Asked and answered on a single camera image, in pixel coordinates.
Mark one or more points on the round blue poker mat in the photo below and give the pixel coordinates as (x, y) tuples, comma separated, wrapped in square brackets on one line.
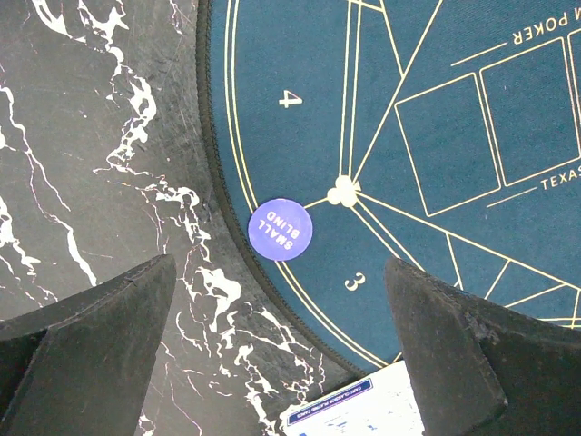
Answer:
[(443, 133)]

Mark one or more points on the purple small blind button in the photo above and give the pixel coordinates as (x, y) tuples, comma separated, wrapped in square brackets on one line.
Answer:
[(280, 229)]

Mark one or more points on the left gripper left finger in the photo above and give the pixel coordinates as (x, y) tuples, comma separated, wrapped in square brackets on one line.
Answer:
[(82, 366)]

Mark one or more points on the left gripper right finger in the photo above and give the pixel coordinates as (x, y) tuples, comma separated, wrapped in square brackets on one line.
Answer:
[(477, 368)]

